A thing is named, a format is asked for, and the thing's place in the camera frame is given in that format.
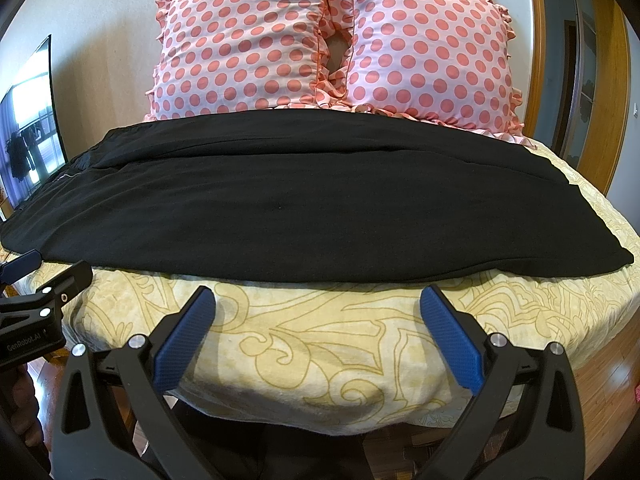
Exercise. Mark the left pink polka-dot pillow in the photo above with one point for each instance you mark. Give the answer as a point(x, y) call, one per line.
point(228, 56)

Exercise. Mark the wooden door frame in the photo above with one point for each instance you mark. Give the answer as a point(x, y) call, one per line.
point(573, 62)

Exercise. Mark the black pants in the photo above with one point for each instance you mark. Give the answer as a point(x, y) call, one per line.
point(314, 196)

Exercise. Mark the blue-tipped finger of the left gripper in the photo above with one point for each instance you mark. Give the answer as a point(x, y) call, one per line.
point(12, 271)

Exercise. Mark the yellow patterned bed cover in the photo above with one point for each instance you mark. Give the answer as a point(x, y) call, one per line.
point(345, 358)

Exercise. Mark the right pink polka-dot pillow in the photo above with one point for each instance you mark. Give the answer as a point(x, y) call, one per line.
point(441, 61)

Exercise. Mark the wall-mounted flat television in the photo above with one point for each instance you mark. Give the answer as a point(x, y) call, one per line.
point(32, 148)

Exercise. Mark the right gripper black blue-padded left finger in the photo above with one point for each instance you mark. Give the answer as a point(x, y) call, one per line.
point(90, 438)

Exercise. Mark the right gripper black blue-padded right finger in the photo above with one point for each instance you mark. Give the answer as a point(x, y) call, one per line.
point(546, 439)

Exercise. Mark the pink polka-dot pillow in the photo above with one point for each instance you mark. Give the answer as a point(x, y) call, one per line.
point(228, 56)
point(441, 61)

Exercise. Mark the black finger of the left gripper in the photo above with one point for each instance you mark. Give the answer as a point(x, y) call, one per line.
point(63, 287)

